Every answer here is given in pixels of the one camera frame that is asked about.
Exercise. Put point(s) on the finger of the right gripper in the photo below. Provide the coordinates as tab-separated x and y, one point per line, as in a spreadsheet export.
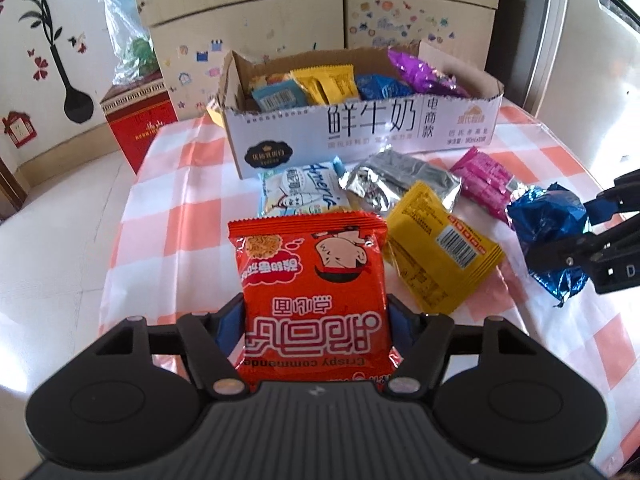
624	196
576	251

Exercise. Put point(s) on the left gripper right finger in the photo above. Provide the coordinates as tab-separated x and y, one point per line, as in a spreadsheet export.
422	341

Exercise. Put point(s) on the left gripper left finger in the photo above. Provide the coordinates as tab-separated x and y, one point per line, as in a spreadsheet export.
208	339

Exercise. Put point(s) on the small blue foil snack bag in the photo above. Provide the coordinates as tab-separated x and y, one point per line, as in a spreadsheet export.
545	215

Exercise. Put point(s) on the yellow snack packet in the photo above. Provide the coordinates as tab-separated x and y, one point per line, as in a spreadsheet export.
439	257

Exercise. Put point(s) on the pink snack packet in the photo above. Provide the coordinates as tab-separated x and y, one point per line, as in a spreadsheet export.
488	183

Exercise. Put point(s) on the red crispy noodle bag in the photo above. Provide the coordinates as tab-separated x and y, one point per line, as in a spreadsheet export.
314	297

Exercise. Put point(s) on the silver foil snack bag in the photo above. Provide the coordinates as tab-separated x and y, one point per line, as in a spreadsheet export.
378	183

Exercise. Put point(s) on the white blue snack bag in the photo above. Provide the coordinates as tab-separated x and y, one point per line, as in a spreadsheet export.
310	189

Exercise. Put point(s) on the purple snack bag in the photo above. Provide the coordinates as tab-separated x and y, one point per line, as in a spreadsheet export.
424	78

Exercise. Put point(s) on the large blue foil snack bag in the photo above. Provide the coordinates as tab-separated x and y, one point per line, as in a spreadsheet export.
379	87

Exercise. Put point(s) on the orange white checkered tablecloth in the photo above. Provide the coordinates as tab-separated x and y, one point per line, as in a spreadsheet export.
172	257

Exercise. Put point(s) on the red gift box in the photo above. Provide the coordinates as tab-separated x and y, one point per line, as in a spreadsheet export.
135	112

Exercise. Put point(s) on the white milk cardboard box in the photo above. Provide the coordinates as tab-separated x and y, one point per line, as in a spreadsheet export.
357	128

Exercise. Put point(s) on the light blue barcode packet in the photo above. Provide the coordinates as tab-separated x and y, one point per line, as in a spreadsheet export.
282	95

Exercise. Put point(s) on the yellow packet in box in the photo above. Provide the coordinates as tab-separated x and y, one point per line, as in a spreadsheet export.
327	84

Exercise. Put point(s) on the clear plastic bag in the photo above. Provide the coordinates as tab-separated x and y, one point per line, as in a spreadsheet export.
131	42

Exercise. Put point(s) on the cream cabinet with stickers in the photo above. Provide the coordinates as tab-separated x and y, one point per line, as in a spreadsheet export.
192	37

